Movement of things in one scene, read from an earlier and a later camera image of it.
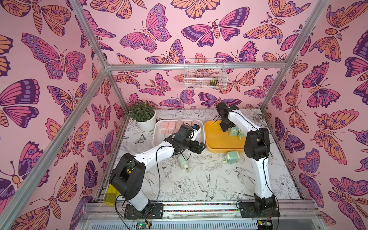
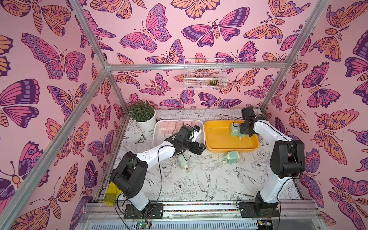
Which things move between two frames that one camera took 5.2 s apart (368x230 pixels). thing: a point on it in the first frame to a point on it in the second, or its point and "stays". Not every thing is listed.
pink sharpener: x=164 y=127 stays
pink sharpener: x=188 y=123 stays
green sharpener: x=184 y=164 stays
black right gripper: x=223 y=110 to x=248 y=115
